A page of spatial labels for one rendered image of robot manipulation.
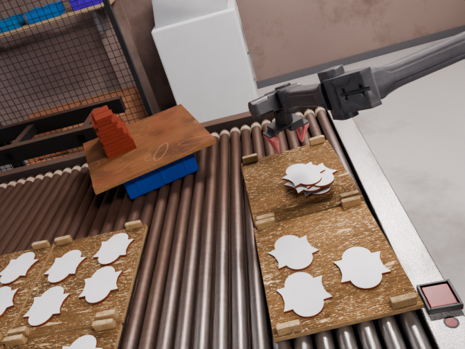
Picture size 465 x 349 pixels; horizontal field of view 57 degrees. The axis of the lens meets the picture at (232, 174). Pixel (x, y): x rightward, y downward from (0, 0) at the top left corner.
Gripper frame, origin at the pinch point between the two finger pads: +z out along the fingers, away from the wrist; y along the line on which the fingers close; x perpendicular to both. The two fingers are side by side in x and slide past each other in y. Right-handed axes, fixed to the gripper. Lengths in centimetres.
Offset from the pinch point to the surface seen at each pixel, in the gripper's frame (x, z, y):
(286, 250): 27.5, 12.6, 23.3
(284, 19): -281, 47, -182
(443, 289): 63, 14, 3
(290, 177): 4.3, 8.8, 4.4
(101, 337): 19, 13, 77
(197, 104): -250, 80, -54
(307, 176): 8.3, 8.7, 0.5
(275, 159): -16.9, 14.2, -2.3
